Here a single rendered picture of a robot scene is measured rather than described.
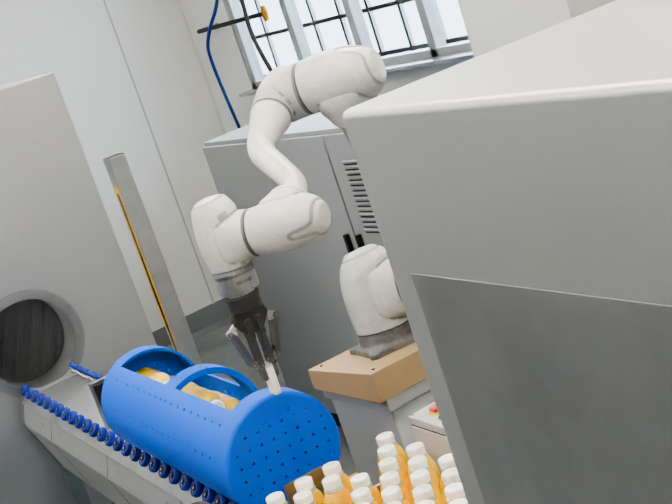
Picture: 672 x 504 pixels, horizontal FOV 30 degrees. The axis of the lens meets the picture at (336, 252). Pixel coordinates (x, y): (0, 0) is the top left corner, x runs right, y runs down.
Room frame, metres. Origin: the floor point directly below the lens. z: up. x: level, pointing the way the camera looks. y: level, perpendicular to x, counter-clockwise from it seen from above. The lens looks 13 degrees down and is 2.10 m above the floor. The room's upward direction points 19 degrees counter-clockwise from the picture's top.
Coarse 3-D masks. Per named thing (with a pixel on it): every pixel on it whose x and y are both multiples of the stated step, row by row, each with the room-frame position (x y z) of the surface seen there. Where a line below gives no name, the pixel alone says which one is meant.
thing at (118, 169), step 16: (112, 160) 4.03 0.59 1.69; (112, 176) 4.05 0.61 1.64; (128, 176) 4.05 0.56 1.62; (128, 192) 4.04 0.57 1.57; (128, 208) 4.03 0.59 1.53; (144, 208) 4.05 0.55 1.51; (128, 224) 4.06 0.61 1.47; (144, 224) 4.04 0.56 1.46; (144, 240) 4.04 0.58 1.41; (144, 256) 4.03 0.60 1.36; (160, 256) 4.05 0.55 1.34; (160, 272) 4.04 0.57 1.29; (160, 288) 4.03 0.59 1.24; (160, 304) 4.04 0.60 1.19; (176, 304) 4.05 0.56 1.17; (176, 320) 4.04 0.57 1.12; (176, 336) 4.03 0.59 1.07; (192, 352) 4.05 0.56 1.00
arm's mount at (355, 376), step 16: (400, 352) 3.11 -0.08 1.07; (416, 352) 3.07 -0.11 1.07; (320, 368) 3.24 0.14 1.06; (336, 368) 3.18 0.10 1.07; (352, 368) 3.12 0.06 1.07; (368, 368) 3.06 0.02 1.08; (384, 368) 3.01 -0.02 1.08; (400, 368) 3.04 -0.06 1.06; (416, 368) 3.06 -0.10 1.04; (320, 384) 3.23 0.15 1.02; (336, 384) 3.16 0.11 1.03; (352, 384) 3.08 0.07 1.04; (368, 384) 3.02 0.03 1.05; (384, 384) 3.01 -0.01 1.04; (400, 384) 3.03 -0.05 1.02; (368, 400) 3.04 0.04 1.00; (384, 400) 3.00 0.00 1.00
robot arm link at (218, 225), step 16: (208, 208) 2.54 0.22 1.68; (224, 208) 2.55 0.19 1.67; (192, 224) 2.57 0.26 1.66; (208, 224) 2.53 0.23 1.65; (224, 224) 2.53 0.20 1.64; (240, 224) 2.52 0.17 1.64; (208, 240) 2.54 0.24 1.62; (224, 240) 2.52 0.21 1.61; (240, 240) 2.51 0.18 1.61; (208, 256) 2.55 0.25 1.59; (224, 256) 2.53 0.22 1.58; (240, 256) 2.53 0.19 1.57; (256, 256) 2.54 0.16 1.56; (224, 272) 2.54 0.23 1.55
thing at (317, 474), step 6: (318, 468) 2.59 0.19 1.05; (306, 474) 2.58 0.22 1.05; (312, 474) 2.58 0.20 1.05; (318, 474) 2.59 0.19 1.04; (294, 480) 2.57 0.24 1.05; (318, 480) 2.58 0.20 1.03; (288, 486) 2.55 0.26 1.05; (294, 486) 2.56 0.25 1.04; (318, 486) 2.58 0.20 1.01; (288, 492) 2.55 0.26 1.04; (294, 492) 2.56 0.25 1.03; (288, 498) 2.55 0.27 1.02
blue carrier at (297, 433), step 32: (128, 352) 3.39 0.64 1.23; (160, 352) 3.43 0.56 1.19; (128, 384) 3.20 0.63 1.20; (160, 384) 3.04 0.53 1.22; (224, 384) 3.24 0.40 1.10; (128, 416) 3.14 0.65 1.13; (160, 416) 2.94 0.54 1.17; (192, 416) 2.79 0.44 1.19; (224, 416) 2.66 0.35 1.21; (256, 416) 2.61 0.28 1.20; (288, 416) 2.64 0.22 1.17; (320, 416) 2.68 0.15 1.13; (160, 448) 2.95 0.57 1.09; (192, 448) 2.74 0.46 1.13; (224, 448) 2.59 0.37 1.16; (256, 448) 2.60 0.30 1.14; (288, 448) 2.63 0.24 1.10; (320, 448) 2.66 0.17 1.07; (224, 480) 2.59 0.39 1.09; (256, 480) 2.59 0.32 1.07; (288, 480) 2.62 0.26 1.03
